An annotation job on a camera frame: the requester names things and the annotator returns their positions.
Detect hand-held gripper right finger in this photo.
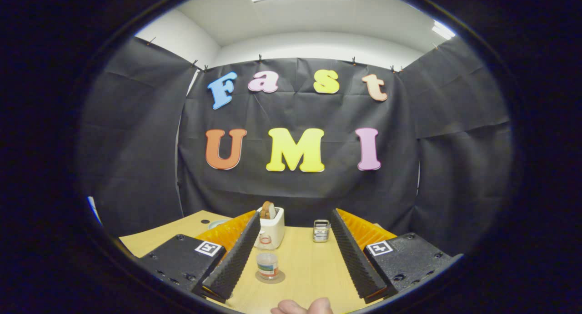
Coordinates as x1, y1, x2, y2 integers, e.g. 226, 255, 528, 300
331, 208, 464, 304

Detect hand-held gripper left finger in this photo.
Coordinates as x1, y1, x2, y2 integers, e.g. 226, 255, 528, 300
136, 210, 261, 304

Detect clear plastic juice bottle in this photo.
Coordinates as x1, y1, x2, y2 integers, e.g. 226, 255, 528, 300
256, 235, 279, 280

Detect round brown coaster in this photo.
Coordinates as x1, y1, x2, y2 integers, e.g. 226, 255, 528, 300
255, 269, 286, 284

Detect small metal rack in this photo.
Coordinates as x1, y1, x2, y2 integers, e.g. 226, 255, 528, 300
313, 219, 331, 243

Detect wooden table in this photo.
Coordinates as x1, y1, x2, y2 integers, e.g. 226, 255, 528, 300
119, 209, 401, 314

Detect white toaster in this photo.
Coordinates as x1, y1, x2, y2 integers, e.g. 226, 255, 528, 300
255, 207, 285, 250

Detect black backdrop cloth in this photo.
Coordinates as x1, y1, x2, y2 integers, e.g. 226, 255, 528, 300
77, 36, 512, 255

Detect small ceiling light panel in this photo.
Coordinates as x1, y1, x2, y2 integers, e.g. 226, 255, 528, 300
431, 20, 456, 40

